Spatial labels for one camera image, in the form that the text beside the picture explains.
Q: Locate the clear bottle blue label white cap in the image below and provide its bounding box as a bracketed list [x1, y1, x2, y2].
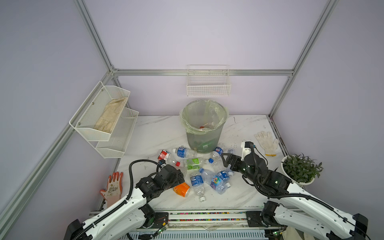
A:
[173, 146, 198, 159]

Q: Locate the orange label bottle yellow cap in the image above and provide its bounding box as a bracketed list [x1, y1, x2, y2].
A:
[173, 183, 190, 198]

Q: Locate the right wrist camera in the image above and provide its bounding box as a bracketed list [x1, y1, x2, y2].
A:
[241, 141, 254, 161]

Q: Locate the aluminium frame post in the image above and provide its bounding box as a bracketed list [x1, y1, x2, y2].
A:
[74, 0, 122, 88]

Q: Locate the clear bottle green label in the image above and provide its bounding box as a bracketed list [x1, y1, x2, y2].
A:
[183, 158, 211, 170]

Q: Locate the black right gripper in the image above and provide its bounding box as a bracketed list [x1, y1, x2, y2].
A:
[218, 152, 259, 185]

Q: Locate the Pocari Sweat bottle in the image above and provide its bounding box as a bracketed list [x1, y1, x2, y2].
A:
[190, 172, 206, 202]

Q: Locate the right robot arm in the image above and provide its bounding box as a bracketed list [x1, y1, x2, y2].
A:
[221, 148, 369, 240]

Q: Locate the red coated glove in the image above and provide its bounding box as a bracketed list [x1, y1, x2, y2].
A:
[100, 172, 124, 208]

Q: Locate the small bottle blue Pepsi label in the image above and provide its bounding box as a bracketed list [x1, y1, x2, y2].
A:
[211, 146, 224, 160]

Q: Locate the base rail with cable strip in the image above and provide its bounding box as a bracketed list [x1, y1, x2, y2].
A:
[120, 210, 286, 240]

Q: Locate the white cotton work glove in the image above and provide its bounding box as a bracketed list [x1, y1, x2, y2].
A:
[255, 131, 280, 157]

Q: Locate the beige glove in shelf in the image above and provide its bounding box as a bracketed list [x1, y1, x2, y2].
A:
[94, 97, 128, 134]

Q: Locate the white mesh wall shelf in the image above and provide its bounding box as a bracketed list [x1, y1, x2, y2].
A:
[69, 82, 139, 159]

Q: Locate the grey mesh waste bin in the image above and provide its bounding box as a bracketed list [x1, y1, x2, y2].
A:
[186, 124, 225, 154]

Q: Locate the white wire wall basket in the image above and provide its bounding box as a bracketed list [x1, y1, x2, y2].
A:
[187, 65, 232, 97]

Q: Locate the potted green plant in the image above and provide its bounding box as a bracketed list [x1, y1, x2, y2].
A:
[281, 154, 324, 186]

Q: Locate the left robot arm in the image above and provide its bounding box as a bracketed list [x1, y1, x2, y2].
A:
[64, 160, 185, 240]

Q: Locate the green bin liner bag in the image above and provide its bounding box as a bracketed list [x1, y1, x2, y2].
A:
[179, 99, 229, 135]

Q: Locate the clear bottle red white label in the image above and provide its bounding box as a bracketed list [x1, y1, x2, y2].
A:
[158, 150, 181, 167]

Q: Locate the clear bottle rainbow label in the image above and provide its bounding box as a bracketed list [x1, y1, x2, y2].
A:
[199, 168, 229, 195]

